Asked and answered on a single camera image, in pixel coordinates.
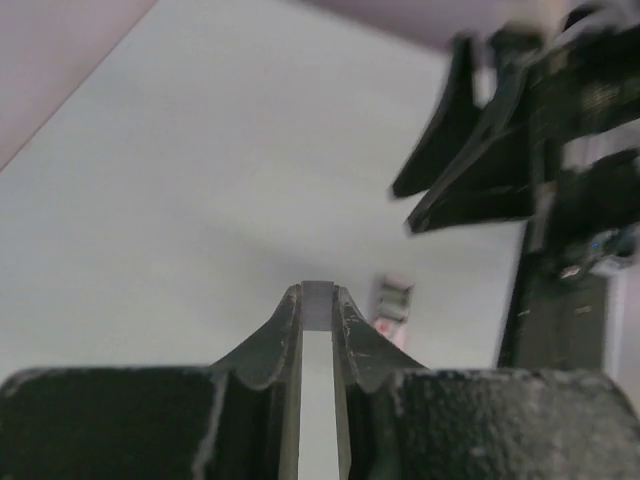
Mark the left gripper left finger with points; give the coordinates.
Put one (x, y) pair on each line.
(238, 418)

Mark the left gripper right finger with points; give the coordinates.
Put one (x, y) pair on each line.
(399, 420)

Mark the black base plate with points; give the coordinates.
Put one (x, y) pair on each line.
(554, 323)

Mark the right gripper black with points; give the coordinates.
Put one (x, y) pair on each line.
(572, 73)

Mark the red staple box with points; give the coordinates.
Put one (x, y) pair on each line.
(392, 304)

